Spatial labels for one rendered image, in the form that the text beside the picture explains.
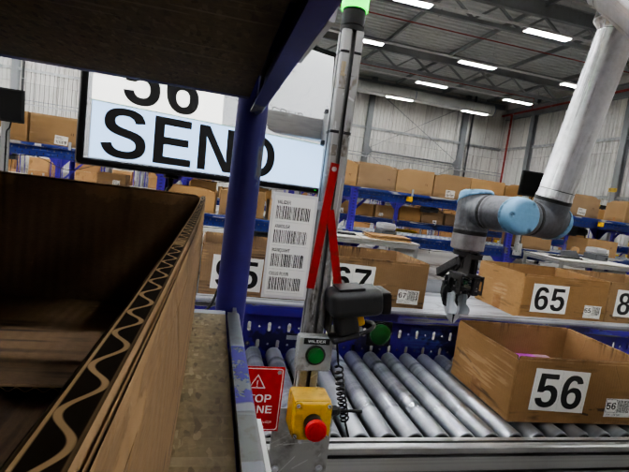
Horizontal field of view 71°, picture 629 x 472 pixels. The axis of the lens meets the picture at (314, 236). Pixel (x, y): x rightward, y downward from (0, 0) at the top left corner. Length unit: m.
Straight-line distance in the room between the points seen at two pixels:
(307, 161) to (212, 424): 0.76
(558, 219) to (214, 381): 1.10
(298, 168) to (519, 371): 0.74
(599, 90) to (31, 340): 1.22
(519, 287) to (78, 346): 1.69
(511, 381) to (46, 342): 1.10
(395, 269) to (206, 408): 1.35
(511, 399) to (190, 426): 1.09
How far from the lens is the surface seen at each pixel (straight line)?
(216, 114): 0.86
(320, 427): 0.84
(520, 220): 1.17
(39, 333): 0.32
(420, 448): 1.07
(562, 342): 1.69
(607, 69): 1.30
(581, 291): 2.01
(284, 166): 0.91
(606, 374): 1.40
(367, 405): 1.17
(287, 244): 0.82
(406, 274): 1.58
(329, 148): 0.83
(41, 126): 6.29
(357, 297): 0.81
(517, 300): 1.86
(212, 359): 0.30
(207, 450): 0.22
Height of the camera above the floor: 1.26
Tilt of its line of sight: 6 degrees down
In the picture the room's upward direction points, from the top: 7 degrees clockwise
